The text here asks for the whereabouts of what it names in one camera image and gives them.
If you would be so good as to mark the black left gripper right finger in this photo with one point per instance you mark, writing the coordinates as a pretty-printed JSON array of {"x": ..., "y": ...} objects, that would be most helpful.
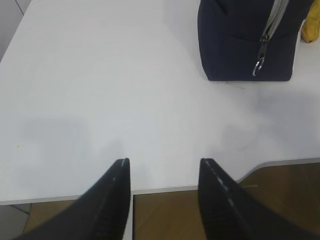
[{"x": 228, "y": 212}]

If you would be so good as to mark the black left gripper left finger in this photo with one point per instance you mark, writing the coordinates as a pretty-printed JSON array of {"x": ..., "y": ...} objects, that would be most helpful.
[{"x": 101, "y": 213}]

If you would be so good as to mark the navy blue lunch bag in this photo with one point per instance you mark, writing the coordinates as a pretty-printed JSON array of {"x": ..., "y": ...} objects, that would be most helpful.
[{"x": 249, "y": 40}]

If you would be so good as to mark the yellow pear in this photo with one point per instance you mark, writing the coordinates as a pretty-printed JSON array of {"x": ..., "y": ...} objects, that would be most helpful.
[{"x": 310, "y": 31}]

